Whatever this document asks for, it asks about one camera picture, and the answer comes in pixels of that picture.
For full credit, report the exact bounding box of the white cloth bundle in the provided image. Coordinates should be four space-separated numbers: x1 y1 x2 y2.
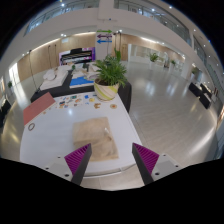
39 68 69 91

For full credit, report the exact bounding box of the beige towel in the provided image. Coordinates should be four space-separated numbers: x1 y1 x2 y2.
72 116 120 163

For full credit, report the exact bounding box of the purple arrow sign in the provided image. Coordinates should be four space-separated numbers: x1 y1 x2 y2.
96 33 113 40

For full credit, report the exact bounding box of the potted plant in striped pot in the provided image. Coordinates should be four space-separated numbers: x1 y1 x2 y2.
92 48 128 103

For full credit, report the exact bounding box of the black piano with purple screen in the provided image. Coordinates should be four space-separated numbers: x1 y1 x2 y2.
59 47 97 66

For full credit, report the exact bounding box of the black chair group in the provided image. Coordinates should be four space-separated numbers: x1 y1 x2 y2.
188 81 214 109

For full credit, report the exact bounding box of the black draped display table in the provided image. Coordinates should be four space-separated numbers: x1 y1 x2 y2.
30 71 133 113

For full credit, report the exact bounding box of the blue arrow sign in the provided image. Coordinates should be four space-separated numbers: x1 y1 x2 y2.
96 38 113 45

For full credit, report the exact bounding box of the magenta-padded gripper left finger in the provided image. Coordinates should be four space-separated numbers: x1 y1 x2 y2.
42 143 93 186

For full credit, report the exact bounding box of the pink flat board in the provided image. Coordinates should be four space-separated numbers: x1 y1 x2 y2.
22 91 57 127

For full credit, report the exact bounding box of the black furniture group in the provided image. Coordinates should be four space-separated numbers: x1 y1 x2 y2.
0 98 13 128

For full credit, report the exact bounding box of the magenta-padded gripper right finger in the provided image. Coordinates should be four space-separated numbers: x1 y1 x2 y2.
131 142 184 186

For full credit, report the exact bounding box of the blue flat board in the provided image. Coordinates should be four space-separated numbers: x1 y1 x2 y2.
69 75 96 90

